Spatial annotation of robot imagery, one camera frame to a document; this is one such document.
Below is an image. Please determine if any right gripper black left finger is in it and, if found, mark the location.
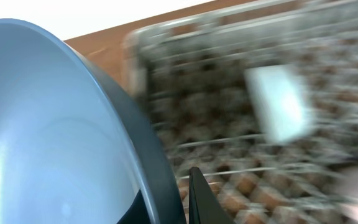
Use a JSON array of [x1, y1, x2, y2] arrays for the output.
[[117, 191, 150, 224]]

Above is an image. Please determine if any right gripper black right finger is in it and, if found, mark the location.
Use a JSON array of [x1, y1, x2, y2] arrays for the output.
[[189, 167, 234, 224]]

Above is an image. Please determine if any blue plate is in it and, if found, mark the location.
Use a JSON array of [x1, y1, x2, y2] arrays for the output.
[[0, 19, 186, 224]]

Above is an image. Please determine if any light blue rice bowl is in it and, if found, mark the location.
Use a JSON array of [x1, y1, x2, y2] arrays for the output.
[[244, 65, 316, 145]]

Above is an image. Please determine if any grey dishwasher rack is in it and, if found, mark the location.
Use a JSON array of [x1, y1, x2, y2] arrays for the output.
[[125, 0, 358, 223]]

